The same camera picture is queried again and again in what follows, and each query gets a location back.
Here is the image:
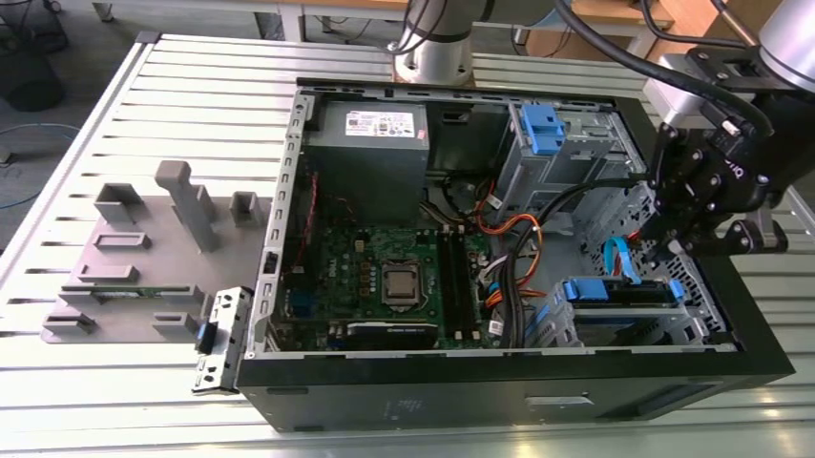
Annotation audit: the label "CPU socket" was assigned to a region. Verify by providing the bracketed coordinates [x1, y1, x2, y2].
[378, 257, 426, 314]

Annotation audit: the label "orange yellow wire bundle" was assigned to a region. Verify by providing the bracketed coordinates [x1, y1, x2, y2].
[473, 178, 549, 306]

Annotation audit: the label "grey parts rack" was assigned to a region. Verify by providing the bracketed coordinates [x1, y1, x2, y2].
[41, 159, 274, 344]

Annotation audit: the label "blue data wire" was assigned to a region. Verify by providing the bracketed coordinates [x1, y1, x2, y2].
[601, 236, 645, 286]

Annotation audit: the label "black curved cable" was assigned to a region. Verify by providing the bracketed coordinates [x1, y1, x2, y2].
[538, 175, 638, 221]

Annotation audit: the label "light blue floor cable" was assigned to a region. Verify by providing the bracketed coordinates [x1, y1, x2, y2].
[0, 122, 81, 211]

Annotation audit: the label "black graphics card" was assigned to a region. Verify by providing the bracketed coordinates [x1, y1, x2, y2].
[346, 322, 440, 350]

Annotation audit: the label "silver CPU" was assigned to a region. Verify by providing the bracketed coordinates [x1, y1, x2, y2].
[384, 271, 418, 300]

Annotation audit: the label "black RAM slot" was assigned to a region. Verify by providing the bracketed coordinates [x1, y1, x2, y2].
[454, 226, 480, 340]
[436, 226, 465, 341]

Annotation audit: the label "wooden cabinet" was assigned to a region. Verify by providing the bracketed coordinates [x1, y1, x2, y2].
[641, 0, 765, 66]

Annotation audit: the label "hard disk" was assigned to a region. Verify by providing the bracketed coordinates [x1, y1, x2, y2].
[533, 278, 688, 347]

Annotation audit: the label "black PC case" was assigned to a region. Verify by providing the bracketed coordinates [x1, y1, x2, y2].
[233, 75, 797, 434]

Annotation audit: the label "wooden desk white legs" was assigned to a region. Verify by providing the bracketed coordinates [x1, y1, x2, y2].
[508, 0, 676, 66]

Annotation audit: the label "black yellow power wires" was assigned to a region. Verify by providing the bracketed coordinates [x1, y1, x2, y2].
[417, 198, 469, 228]

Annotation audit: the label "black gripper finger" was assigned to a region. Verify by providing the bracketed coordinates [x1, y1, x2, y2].
[637, 121, 684, 240]
[653, 216, 792, 262]

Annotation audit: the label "metal expansion slot bracket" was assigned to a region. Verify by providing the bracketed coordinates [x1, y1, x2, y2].
[189, 285, 256, 397]

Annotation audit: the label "green motherboard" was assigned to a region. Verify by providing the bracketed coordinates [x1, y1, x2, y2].
[272, 223, 504, 352]

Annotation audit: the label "black robot cable hose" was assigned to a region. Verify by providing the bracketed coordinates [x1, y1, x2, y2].
[552, 0, 774, 137]

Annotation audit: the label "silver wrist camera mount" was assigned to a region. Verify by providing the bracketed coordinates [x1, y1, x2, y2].
[641, 52, 724, 130]

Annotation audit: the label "blue drive carrier latch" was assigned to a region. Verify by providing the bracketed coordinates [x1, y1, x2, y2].
[518, 104, 568, 156]

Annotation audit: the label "white table frame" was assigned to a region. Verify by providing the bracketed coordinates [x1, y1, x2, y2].
[92, 0, 408, 44]

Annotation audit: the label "black cable bundle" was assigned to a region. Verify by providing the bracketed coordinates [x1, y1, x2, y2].
[497, 223, 544, 348]

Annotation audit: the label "grey power supply unit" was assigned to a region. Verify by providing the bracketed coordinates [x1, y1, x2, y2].
[302, 100, 433, 230]

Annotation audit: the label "metal drive cage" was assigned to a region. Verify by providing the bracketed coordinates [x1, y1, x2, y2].
[492, 97, 657, 235]

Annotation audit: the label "metal disk bay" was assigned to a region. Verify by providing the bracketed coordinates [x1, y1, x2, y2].
[537, 274, 740, 349]

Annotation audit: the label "red wire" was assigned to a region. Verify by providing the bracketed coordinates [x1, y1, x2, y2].
[294, 170, 320, 277]

